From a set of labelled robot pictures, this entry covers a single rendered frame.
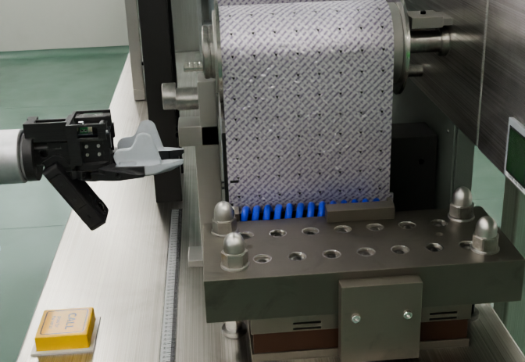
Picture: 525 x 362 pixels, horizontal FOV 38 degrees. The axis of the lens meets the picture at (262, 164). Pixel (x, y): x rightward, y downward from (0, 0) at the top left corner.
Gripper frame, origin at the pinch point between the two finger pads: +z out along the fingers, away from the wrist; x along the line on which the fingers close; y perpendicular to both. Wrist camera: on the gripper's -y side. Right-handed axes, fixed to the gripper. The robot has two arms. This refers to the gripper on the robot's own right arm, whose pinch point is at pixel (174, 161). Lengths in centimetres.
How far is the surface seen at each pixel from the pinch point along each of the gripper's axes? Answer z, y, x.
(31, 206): -83, -106, 242
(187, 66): 2.5, 12.5, 4.1
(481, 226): 38.5, -4.8, -17.0
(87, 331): -12.7, -19.0, -12.0
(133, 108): -15, -19, 96
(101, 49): -85, -96, 558
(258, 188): 11.7, -4.9, 0.0
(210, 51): 5.9, 14.8, 2.3
